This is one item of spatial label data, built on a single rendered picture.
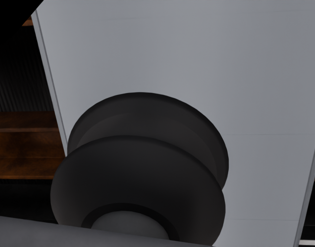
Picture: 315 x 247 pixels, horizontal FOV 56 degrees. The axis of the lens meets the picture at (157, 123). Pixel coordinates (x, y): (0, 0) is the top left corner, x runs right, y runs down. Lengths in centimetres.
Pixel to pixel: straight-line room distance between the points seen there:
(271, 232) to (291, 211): 3
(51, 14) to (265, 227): 23
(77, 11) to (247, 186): 17
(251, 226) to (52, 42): 21
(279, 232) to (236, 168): 8
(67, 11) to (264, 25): 12
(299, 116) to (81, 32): 15
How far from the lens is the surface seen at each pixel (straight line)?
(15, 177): 45
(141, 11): 19
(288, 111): 21
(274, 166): 24
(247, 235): 28
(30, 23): 35
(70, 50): 20
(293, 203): 26
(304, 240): 56
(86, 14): 19
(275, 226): 28
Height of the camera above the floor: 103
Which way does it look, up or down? 61 degrees down
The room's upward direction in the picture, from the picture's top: 170 degrees counter-clockwise
